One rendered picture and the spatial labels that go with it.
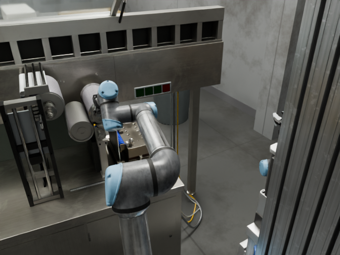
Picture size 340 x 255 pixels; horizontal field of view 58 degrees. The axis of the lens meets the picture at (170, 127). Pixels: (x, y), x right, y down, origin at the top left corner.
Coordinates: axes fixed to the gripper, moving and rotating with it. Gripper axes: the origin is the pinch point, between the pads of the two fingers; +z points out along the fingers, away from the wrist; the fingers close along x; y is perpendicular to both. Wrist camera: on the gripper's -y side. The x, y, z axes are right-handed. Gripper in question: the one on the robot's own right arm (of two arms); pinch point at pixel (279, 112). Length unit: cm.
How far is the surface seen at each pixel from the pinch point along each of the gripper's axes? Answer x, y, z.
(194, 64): -34, -12, 58
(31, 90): -114, -37, -8
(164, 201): -66, 35, -13
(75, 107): -105, -14, 17
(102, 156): -94, 8, -1
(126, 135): -83, 9, 18
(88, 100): -96, -19, 13
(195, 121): -36, 41, 76
